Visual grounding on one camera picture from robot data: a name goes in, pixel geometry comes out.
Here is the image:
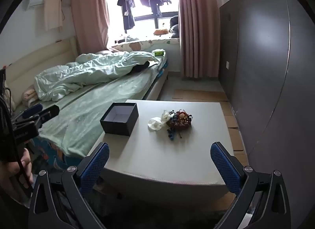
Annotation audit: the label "grey wardrobe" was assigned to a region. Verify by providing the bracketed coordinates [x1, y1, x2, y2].
[219, 0, 315, 170]

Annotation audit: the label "pink pillow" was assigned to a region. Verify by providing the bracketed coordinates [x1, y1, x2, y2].
[22, 84, 38, 106]

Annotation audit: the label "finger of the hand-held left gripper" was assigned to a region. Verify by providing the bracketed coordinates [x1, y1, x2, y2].
[37, 105, 60, 124]
[20, 103, 44, 119]

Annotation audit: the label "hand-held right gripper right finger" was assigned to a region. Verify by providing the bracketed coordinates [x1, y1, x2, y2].
[210, 142, 293, 229]

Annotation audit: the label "beige padded headboard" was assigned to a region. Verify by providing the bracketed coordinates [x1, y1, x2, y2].
[5, 36, 79, 108]

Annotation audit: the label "black box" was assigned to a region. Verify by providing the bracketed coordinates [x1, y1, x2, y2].
[100, 103, 139, 136]

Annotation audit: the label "printed window seat cover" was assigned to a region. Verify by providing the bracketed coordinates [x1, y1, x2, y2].
[111, 36, 180, 53]

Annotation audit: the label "black cloth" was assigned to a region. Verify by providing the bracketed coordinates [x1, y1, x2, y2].
[133, 61, 150, 74]

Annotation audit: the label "pile of bead jewelry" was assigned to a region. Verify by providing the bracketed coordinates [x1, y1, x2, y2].
[165, 109, 192, 141]

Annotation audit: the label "pink curtain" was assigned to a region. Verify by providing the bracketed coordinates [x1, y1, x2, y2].
[174, 0, 221, 81]
[70, 0, 110, 56]

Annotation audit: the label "bed with green sheet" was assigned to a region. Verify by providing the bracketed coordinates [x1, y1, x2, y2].
[5, 36, 170, 168]

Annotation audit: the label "light green duvet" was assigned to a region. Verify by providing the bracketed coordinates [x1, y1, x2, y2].
[34, 50, 160, 102]

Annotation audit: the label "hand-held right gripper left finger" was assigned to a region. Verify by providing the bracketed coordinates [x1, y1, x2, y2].
[28, 142, 110, 229]

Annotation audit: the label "beige hanging towel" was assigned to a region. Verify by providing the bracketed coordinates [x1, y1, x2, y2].
[43, 0, 63, 32]

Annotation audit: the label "dark bag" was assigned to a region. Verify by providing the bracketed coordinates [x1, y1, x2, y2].
[170, 15, 180, 39]

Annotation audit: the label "white air conditioner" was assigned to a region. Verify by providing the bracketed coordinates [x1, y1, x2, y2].
[26, 0, 46, 10]

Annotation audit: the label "person's left hand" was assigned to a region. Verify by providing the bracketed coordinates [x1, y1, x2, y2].
[0, 146, 34, 202]

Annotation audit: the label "flattened cardboard sheets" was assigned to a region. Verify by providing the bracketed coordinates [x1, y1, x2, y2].
[173, 89, 249, 165]

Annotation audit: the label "white butterfly hair clip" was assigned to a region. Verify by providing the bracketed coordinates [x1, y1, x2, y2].
[148, 110, 171, 132]

